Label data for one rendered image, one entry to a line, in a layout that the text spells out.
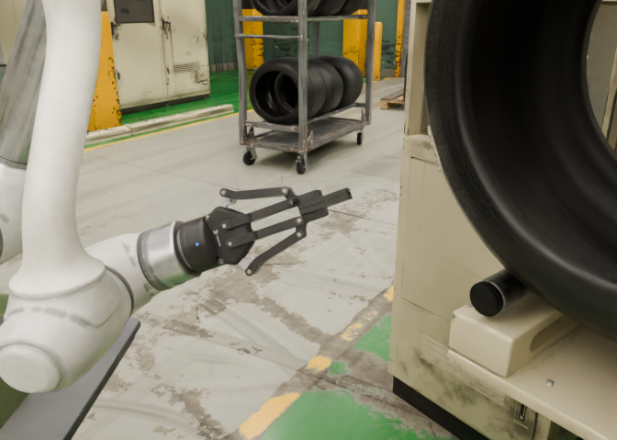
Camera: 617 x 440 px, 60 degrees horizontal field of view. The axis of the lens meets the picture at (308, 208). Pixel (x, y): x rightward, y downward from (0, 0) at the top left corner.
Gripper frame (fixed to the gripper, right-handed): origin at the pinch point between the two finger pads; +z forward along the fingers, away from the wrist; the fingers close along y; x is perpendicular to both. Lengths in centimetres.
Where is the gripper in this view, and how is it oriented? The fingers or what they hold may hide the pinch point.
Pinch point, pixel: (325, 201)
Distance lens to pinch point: 72.2
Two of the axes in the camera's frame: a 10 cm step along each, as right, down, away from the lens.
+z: 9.3, -3.2, -1.9
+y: 3.2, 9.5, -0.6
